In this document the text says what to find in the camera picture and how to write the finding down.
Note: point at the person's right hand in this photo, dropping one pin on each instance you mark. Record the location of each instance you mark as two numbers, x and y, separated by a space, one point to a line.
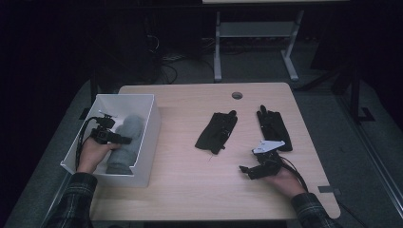
285 183

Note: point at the aluminium frame rail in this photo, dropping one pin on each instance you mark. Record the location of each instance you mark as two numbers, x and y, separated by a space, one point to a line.
53 209
377 164

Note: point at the black stand leg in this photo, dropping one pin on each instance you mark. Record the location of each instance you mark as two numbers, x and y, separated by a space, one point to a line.
355 95

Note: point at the grey metal stand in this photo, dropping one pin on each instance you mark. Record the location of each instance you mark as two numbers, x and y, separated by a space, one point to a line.
253 30

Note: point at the grey tape strip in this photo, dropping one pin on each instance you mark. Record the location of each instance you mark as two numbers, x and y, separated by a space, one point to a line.
329 190

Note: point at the black glove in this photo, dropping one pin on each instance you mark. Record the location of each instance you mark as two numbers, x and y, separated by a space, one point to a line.
217 131
272 126

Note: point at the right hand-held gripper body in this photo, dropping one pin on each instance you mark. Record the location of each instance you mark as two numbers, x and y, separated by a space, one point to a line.
267 163

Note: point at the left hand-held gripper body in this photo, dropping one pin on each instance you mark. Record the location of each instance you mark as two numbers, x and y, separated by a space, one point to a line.
104 134

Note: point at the person's left hand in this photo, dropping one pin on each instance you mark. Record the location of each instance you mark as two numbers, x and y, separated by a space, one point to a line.
93 155

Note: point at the white box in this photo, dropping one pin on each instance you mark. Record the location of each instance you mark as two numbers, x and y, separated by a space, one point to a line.
149 142

